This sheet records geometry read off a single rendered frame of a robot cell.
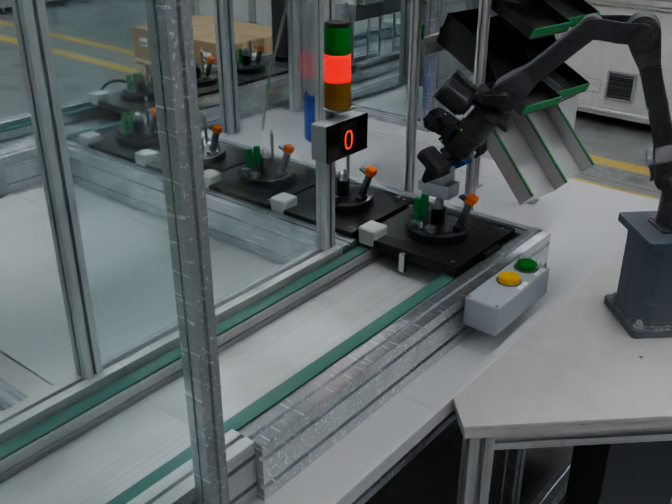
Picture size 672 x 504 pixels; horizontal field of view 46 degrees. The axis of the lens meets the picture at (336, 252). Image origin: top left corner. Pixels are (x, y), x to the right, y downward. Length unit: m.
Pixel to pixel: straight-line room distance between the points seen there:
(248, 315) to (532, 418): 0.52
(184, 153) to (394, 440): 0.65
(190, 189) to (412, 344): 0.65
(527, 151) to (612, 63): 3.95
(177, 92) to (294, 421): 0.55
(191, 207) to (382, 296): 0.78
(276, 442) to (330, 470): 0.12
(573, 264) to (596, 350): 0.35
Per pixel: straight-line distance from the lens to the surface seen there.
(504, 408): 1.37
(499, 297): 1.48
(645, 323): 1.62
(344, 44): 1.46
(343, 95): 1.48
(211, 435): 0.97
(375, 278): 1.60
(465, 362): 1.46
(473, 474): 1.41
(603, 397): 1.44
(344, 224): 1.71
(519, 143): 1.90
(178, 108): 0.78
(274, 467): 1.16
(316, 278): 1.54
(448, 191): 1.62
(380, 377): 1.30
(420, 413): 1.33
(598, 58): 5.87
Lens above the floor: 1.67
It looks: 26 degrees down
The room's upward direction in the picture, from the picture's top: straight up
